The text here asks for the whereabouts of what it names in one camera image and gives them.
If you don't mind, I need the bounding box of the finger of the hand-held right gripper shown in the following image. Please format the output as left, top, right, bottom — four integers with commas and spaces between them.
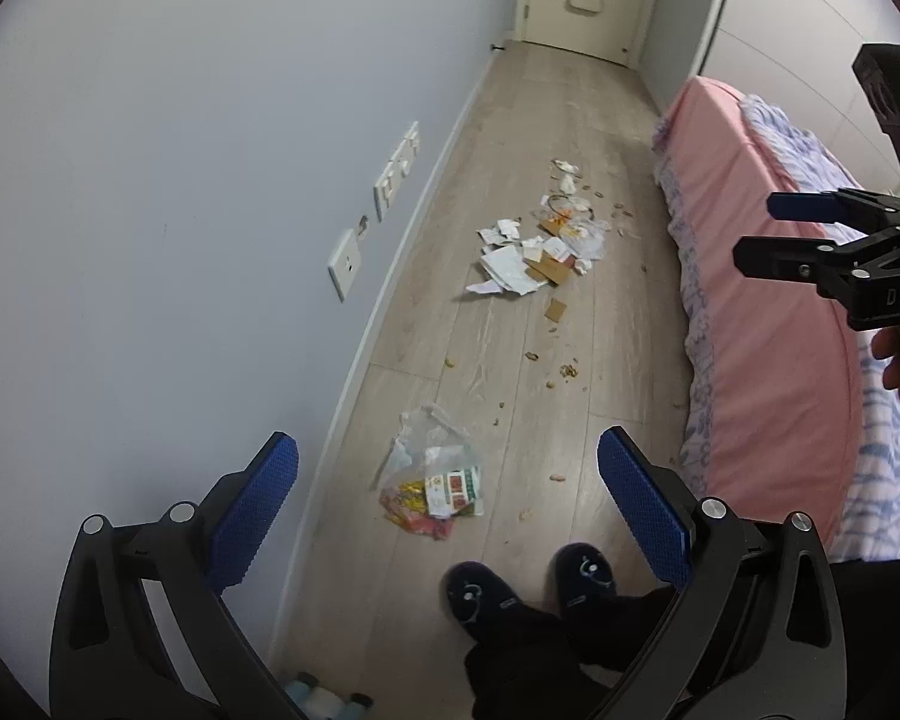
733, 235, 865, 287
767, 190, 900, 226

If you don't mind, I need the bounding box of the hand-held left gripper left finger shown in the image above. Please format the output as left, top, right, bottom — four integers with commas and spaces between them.
49, 431, 308, 720

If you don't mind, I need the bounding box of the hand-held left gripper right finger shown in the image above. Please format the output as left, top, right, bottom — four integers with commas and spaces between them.
596, 426, 848, 720

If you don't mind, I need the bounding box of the plastic bag of snack wrappers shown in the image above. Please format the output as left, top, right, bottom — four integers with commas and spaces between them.
375, 405, 487, 541

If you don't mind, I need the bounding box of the person's right hand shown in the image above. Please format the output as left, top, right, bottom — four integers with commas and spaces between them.
870, 326, 900, 402

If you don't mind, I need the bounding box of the pink bed sheet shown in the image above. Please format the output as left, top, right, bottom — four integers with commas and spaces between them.
651, 76, 867, 563

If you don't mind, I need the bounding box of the person's right leg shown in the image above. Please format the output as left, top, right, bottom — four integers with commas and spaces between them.
562, 586, 677, 680

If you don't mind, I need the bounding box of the person's leg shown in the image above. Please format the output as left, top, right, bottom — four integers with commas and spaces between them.
562, 586, 677, 680
463, 604, 593, 720

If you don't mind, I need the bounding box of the purple floral blanket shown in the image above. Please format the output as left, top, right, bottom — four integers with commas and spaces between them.
742, 94, 900, 563

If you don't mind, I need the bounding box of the white wardrobe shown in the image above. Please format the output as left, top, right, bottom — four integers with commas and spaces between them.
694, 0, 900, 196

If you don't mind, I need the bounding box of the light blue bottle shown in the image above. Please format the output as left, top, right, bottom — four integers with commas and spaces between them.
283, 675, 320, 713

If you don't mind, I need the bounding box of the person's left leg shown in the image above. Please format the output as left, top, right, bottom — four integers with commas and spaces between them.
463, 604, 593, 720

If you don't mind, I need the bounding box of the clear plastic bowl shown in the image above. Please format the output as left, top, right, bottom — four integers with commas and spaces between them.
544, 193, 608, 241

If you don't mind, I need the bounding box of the pile of paper scraps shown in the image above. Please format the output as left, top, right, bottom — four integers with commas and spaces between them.
466, 217, 612, 301

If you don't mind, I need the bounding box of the white wall socket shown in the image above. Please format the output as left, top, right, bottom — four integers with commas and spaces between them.
328, 229, 362, 302

